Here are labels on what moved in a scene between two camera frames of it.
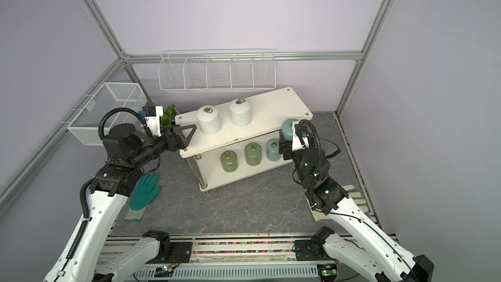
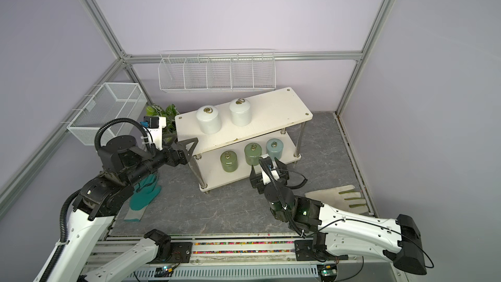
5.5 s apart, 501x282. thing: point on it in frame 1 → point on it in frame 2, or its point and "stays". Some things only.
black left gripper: [182, 143] → [184, 157]
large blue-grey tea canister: [287, 129] → [274, 153]
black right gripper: [287, 149] → [255, 184]
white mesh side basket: [84, 128] stays
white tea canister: [209, 120] stays
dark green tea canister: [229, 160] stays
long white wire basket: [217, 70] stays
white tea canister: [241, 113] stays
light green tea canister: [253, 154] stays
